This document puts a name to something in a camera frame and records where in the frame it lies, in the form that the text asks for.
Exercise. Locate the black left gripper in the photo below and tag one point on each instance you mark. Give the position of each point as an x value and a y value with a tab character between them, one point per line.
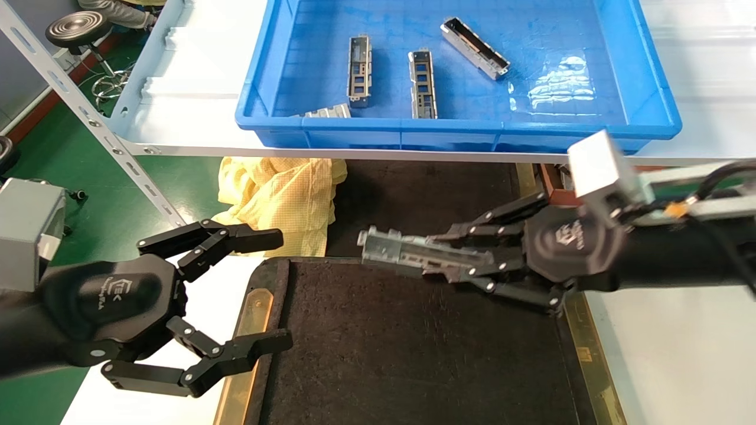
112	301

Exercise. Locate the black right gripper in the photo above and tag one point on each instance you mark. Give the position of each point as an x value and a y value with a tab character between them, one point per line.
567	248

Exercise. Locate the silver metal housing part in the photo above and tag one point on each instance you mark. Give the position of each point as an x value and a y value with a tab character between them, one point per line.
407	251
475	48

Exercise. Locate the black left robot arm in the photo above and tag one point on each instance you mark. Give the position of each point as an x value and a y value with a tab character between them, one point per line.
23	336

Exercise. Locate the grey metal housing part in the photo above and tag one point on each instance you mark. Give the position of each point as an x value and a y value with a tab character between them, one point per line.
359	71
423	85

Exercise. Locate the half-hidden silver metal part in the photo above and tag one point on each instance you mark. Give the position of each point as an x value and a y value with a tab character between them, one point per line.
328	111

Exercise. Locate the open silver metal housing part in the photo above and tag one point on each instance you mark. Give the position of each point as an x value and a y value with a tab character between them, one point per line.
475	48

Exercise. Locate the brown cardboard box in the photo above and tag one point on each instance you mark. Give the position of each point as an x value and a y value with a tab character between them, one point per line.
555	192

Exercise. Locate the black tray with brass edges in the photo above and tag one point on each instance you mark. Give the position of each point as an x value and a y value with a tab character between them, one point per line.
413	354
425	200

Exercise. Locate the yellow checked cloth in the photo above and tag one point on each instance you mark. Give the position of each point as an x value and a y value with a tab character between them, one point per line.
283	195

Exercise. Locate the blue plastic bin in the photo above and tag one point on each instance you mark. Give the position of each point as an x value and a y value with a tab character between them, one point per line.
460	94

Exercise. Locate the white shelf board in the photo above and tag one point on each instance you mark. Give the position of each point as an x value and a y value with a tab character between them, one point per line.
189	112

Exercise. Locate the small black caster wheel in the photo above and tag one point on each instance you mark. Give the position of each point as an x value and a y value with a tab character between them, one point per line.
80	194

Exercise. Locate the large black wheel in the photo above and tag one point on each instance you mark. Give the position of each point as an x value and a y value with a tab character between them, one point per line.
7	154

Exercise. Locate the seated person in grey trousers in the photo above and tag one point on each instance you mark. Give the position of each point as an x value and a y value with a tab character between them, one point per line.
118	12

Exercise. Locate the black round stool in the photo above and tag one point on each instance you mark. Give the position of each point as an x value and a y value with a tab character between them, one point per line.
80	28

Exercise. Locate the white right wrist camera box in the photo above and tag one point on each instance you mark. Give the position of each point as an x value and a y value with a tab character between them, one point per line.
602	168

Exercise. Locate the silver camera mount bracket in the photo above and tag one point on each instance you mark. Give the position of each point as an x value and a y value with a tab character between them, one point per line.
679	189

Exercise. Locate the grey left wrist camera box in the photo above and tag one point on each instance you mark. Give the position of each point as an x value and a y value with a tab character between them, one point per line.
23	230

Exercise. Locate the grey perforated shelf post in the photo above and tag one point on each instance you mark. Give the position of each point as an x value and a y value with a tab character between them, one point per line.
88	118

